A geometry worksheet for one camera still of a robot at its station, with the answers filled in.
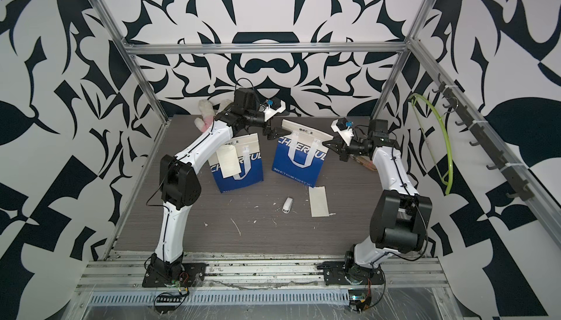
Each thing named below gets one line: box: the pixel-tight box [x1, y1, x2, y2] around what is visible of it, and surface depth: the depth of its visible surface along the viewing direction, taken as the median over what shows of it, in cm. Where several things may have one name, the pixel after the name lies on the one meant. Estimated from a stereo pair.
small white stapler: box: [281, 196, 293, 215], surface depth 90 cm
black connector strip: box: [156, 295, 185, 304], surface depth 74 cm
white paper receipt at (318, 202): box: [308, 185, 330, 217], surface depth 93 cm
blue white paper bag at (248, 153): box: [208, 132, 264, 194], surface depth 86 cm
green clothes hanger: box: [409, 93, 454, 196], surface depth 76 cm
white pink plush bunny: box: [194, 99, 233, 133], surface depth 113 cm
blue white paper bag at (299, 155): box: [271, 118, 334, 188], surface depth 85 cm
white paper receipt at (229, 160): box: [216, 144, 242, 179], surface depth 83 cm
